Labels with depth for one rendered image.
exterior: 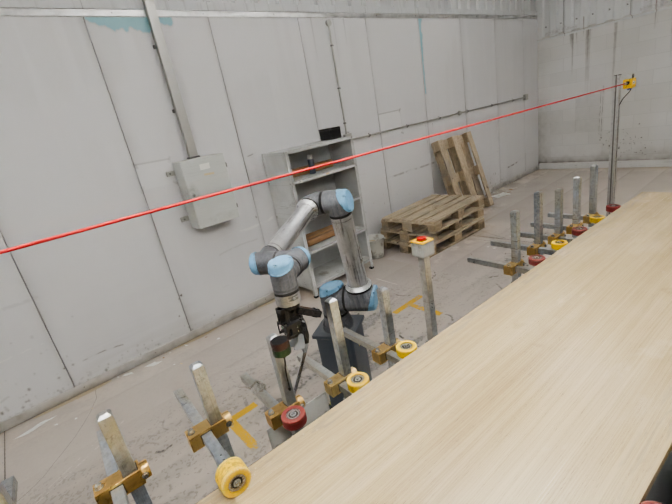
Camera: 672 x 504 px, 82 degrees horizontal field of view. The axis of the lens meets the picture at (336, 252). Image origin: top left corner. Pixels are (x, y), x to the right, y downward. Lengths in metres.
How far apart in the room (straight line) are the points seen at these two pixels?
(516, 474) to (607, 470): 0.20
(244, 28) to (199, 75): 0.68
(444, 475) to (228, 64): 3.78
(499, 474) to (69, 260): 3.31
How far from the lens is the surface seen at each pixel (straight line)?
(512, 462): 1.18
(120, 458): 1.31
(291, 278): 1.35
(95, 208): 3.70
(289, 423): 1.35
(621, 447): 1.27
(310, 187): 4.52
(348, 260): 2.05
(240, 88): 4.19
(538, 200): 2.50
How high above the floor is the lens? 1.78
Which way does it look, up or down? 19 degrees down
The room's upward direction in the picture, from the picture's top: 11 degrees counter-clockwise
